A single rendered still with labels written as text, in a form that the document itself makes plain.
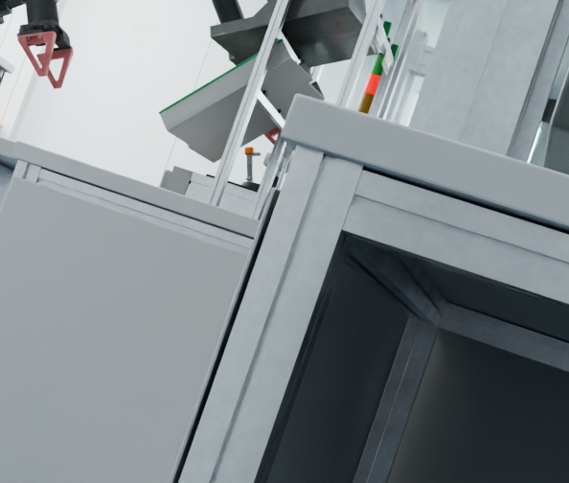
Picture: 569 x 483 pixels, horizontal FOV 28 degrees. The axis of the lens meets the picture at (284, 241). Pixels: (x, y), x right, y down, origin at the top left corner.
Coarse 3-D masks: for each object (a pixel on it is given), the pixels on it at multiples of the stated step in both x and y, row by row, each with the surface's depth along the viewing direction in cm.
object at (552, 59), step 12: (564, 0) 102; (564, 12) 101; (564, 24) 101; (552, 36) 102; (564, 36) 101; (552, 48) 101; (564, 48) 102; (552, 60) 101; (540, 72) 101; (552, 72) 101; (540, 84) 101; (552, 84) 101; (540, 96) 101; (528, 108) 101; (540, 108) 100; (528, 120) 101; (528, 132) 100; (516, 144) 101; (528, 144) 100; (516, 156) 100; (528, 156) 101
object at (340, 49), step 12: (348, 36) 228; (300, 48) 232; (312, 48) 233; (324, 48) 233; (336, 48) 234; (348, 48) 234; (372, 48) 235; (240, 60) 236; (312, 60) 239; (324, 60) 240; (336, 60) 240
